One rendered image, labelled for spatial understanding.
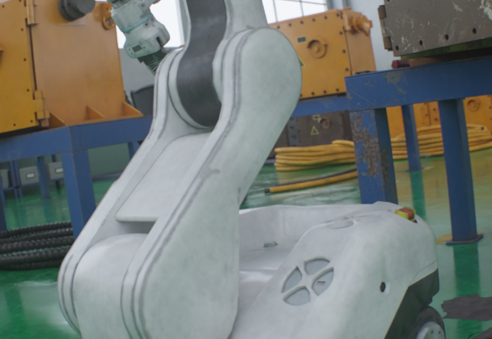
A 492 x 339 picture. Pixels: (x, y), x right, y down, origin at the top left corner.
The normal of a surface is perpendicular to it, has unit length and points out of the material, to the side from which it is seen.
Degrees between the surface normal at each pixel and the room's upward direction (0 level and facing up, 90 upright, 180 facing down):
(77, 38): 90
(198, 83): 88
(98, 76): 90
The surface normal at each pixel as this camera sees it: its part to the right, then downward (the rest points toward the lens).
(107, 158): 0.79, -0.09
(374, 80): -0.61, 0.12
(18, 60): -0.37, 0.10
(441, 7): -0.90, 0.15
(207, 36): -0.68, -0.34
